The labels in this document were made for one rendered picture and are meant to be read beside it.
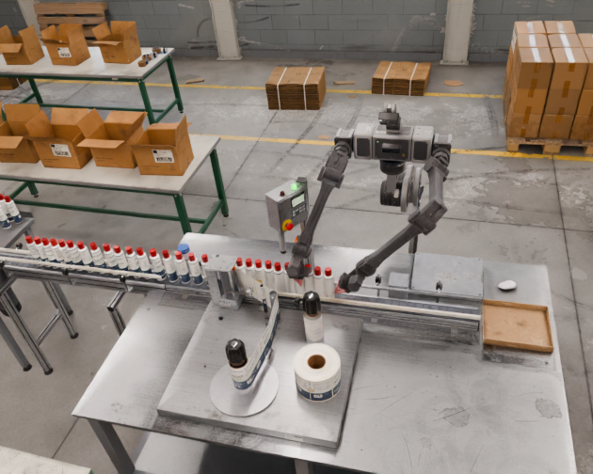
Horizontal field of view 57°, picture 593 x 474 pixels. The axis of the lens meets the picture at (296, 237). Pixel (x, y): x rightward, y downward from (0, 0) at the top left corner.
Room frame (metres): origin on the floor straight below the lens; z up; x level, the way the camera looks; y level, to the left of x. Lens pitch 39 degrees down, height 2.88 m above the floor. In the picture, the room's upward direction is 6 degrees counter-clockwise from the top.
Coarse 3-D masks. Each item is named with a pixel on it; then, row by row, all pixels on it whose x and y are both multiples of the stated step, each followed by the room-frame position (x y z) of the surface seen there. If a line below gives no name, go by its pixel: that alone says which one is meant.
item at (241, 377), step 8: (232, 344) 1.46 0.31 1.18; (240, 344) 1.46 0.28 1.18; (232, 352) 1.44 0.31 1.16; (240, 352) 1.44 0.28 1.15; (232, 360) 1.43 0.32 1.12; (240, 360) 1.43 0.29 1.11; (232, 368) 1.43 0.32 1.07; (240, 368) 1.43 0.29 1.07; (232, 376) 1.44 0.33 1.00; (240, 376) 1.43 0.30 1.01; (248, 376) 1.44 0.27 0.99; (240, 384) 1.43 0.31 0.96; (248, 384) 1.44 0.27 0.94; (240, 392) 1.43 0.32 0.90
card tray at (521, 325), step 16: (496, 304) 1.82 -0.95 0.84; (512, 304) 1.80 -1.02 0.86; (528, 304) 1.78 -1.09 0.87; (496, 320) 1.73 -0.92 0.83; (512, 320) 1.72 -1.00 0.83; (528, 320) 1.71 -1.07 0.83; (544, 320) 1.69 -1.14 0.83; (496, 336) 1.63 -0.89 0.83; (512, 336) 1.62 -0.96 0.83; (528, 336) 1.61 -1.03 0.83; (544, 336) 1.60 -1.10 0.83
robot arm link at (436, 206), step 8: (432, 160) 2.20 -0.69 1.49; (424, 168) 2.20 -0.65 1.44; (432, 168) 2.15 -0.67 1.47; (432, 176) 2.10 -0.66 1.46; (440, 176) 2.09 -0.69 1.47; (432, 184) 2.02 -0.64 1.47; (440, 184) 2.01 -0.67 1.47; (432, 192) 1.96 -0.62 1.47; (440, 192) 1.94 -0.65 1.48; (432, 200) 1.86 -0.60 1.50; (440, 200) 1.87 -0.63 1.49; (424, 208) 1.86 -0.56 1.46; (432, 208) 1.83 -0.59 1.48; (440, 208) 1.84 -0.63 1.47; (424, 216) 1.82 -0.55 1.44; (432, 216) 1.83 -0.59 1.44; (440, 216) 1.82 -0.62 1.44; (424, 224) 1.81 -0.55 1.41; (432, 224) 1.81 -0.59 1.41
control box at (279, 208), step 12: (276, 192) 2.09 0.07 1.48; (288, 192) 2.08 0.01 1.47; (300, 192) 2.09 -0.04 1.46; (276, 204) 2.02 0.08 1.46; (288, 204) 2.04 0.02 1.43; (300, 204) 2.09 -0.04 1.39; (276, 216) 2.03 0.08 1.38; (288, 216) 2.04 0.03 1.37; (300, 216) 2.08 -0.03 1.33; (276, 228) 2.04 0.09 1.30
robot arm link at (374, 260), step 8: (416, 216) 1.83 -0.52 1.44; (416, 224) 1.84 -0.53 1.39; (400, 232) 1.87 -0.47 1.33; (408, 232) 1.83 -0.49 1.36; (416, 232) 1.82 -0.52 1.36; (424, 232) 1.82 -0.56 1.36; (392, 240) 1.87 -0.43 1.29; (400, 240) 1.84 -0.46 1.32; (408, 240) 1.83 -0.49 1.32; (384, 248) 1.86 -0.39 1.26; (392, 248) 1.84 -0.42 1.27; (368, 256) 1.91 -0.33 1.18; (376, 256) 1.87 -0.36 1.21; (384, 256) 1.85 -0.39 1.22; (368, 264) 1.88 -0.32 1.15; (376, 264) 1.86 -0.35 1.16; (368, 272) 1.87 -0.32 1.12
